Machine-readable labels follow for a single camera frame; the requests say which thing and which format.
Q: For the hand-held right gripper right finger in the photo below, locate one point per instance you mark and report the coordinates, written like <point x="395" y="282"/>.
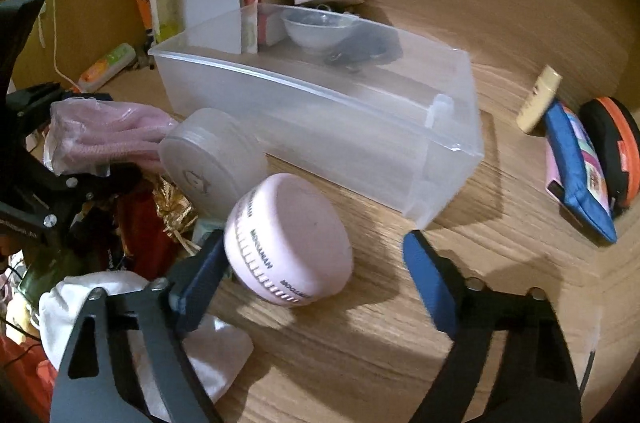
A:
<point x="430" y="273"/>

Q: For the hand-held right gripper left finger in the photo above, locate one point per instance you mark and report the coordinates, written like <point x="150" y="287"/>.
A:
<point x="202" y="278"/>

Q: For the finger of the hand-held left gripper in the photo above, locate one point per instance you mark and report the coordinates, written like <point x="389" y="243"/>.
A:
<point x="60" y="99"/>
<point x="100" y="183"/>

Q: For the pink cloth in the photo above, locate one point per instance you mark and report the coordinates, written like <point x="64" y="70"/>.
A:
<point x="115" y="128"/>

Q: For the white cloth pouch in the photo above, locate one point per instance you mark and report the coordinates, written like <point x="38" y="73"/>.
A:
<point x="220" y="353"/>

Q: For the pink round container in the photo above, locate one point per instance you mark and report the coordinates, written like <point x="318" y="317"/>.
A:
<point x="300" y="233"/>

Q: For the translucent round container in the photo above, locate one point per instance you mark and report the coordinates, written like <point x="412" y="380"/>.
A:
<point x="210" y="158"/>

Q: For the clear plastic storage box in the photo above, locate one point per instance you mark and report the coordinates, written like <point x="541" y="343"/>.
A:
<point x="350" y="128"/>

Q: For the wooden desktop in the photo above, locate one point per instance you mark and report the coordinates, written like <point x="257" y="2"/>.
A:
<point x="380" y="353"/>

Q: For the small green white box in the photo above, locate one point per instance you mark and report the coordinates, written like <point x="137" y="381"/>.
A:
<point x="205" y="230"/>

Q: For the orange green tube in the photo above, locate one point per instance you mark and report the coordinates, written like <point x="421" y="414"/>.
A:
<point x="107" y="65"/>

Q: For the red fabric pouch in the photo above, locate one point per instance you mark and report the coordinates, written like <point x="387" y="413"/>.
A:
<point x="145" y="243"/>

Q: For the gold ribbon gift bag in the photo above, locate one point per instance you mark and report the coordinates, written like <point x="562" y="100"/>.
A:
<point x="172" y="205"/>

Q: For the pink notebook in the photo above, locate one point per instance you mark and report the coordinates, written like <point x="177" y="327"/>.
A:
<point x="552" y="173"/>

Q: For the blue zip pouch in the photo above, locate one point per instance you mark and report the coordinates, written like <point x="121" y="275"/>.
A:
<point x="575" y="173"/>

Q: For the red cloth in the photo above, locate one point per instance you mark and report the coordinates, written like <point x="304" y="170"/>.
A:
<point x="25" y="373"/>

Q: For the cream tube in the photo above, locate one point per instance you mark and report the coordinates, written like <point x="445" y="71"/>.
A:
<point x="539" y="100"/>

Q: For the illustrated small box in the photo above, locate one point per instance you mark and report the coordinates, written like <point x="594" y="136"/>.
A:
<point x="250" y="18"/>

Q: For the black orange round case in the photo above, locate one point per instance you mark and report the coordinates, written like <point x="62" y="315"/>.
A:
<point x="610" y="143"/>

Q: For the black pouch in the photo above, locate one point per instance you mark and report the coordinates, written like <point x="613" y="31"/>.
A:
<point x="365" y="45"/>

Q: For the white bowl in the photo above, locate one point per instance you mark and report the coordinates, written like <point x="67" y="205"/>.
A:
<point x="315" y="33"/>

